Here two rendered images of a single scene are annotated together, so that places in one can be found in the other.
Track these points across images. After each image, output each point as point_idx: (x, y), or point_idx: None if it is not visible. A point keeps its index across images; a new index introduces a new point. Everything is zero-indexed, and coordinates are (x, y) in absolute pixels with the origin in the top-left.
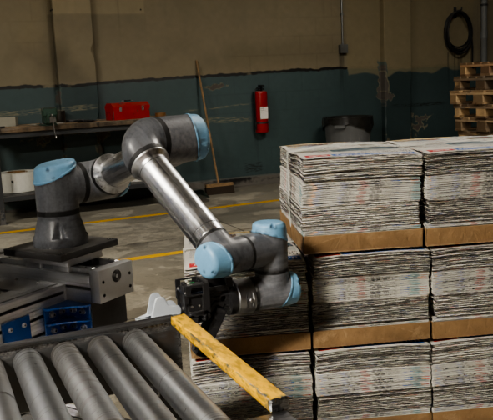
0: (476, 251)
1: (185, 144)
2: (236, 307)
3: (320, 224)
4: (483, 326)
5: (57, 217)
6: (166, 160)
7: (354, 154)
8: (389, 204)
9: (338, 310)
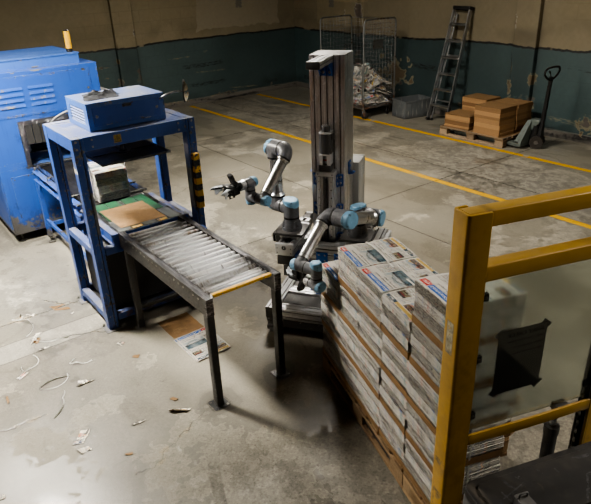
0: (367, 317)
1: (336, 222)
2: (302, 282)
3: (341, 273)
4: (367, 347)
5: None
6: (318, 226)
7: (348, 255)
8: (353, 280)
9: (342, 306)
